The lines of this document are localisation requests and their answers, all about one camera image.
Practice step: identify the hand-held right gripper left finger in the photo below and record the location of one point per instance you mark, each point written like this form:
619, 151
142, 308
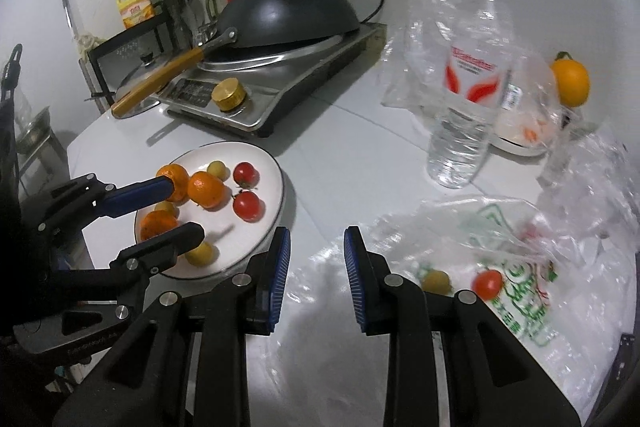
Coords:
280, 277

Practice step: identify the clear plastic water bottle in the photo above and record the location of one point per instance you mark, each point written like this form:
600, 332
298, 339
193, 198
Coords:
457, 142

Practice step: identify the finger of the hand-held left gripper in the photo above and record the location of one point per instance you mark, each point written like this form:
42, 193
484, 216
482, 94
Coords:
140, 198
170, 243

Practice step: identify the cooking oil bottle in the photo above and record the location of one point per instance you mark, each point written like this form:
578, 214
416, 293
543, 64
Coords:
213, 2

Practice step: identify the yellow detergent bottle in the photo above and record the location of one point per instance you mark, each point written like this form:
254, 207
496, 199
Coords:
135, 4

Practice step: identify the black metal rack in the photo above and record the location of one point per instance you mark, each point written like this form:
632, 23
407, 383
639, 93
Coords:
125, 39

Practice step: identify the crumpled clear plastic bag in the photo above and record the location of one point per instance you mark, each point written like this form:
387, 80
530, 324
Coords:
585, 187

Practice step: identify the steel basin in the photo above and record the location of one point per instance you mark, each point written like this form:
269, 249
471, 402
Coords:
32, 124

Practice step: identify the white plate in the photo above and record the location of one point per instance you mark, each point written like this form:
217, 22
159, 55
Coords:
235, 237

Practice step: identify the red cherry tomato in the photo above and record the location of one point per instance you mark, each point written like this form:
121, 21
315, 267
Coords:
246, 173
248, 205
487, 283

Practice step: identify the brass cooker knob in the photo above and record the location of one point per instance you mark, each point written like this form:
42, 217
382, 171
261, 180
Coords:
228, 94

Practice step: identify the large orange with leaf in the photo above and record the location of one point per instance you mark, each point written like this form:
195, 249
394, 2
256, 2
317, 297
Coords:
570, 82

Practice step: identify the printed clear plastic bag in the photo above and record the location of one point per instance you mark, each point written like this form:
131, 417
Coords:
530, 307

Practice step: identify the steel induction cooker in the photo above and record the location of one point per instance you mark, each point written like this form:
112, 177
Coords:
295, 97

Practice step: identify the white bowl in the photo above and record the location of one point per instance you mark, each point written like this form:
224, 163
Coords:
520, 142

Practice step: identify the orange mandarin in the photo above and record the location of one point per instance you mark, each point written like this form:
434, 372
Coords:
205, 189
157, 224
177, 177

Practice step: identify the small yellow fruit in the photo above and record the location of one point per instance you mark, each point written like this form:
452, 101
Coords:
436, 281
167, 208
202, 254
218, 170

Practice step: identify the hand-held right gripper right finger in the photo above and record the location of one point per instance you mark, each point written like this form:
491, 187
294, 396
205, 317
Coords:
355, 277

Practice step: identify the steel pot lid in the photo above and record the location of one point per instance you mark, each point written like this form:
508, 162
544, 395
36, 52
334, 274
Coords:
137, 79

